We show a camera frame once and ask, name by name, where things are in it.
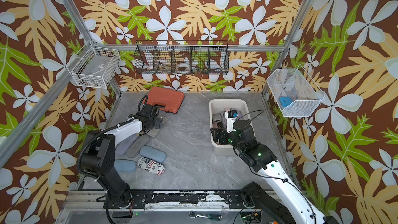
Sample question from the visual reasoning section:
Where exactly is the light grey glasses case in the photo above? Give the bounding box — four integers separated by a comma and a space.
147, 116, 168, 138

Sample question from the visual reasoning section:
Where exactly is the pale purple glasses case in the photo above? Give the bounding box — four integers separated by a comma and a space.
220, 111, 228, 126

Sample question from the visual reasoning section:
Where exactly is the grey fabric glasses case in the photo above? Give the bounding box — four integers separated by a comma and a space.
211, 113, 223, 123

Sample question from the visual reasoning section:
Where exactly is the cream plastic storage box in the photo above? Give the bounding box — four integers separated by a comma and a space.
209, 99, 257, 156

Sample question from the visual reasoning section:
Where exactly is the flag print glasses case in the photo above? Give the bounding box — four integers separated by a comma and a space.
138, 157, 165, 175

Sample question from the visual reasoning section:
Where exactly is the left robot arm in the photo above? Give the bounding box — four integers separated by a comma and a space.
77, 94, 163, 208

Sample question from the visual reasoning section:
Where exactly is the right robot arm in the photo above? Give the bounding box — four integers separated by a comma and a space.
210, 110, 337, 224

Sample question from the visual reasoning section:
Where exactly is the dark grey glasses case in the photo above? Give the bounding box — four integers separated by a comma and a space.
125, 135, 151, 158

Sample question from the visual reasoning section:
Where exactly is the slate blue glasses case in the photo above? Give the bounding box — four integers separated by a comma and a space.
114, 159, 137, 172

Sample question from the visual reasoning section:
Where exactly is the red plastic tool case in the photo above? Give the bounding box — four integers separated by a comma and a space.
147, 87, 185, 114

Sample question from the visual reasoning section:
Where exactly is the blue object in basket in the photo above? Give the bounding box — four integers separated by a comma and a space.
279, 96, 293, 108

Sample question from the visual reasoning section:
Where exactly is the white mesh basket right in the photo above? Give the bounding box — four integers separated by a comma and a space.
267, 68, 325, 118

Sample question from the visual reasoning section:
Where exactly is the ratchet wrench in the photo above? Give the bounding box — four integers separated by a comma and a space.
189, 211, 222, 222

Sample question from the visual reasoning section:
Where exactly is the black wire basket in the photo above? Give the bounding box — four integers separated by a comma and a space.
133, 40, 230, 75

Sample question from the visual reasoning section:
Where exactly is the white wire basket left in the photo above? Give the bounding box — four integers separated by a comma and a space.
67, 41, 120, 89

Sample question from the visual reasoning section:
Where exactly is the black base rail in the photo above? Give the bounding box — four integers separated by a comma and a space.
130, 189, 253, 209

